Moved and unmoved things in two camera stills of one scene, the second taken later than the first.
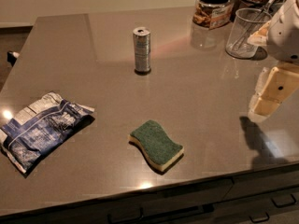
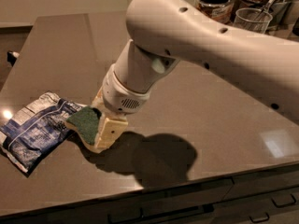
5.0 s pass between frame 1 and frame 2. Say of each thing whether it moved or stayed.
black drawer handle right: stayed
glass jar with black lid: stayed
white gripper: moved
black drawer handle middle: stayed
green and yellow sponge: moved
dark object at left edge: stayed
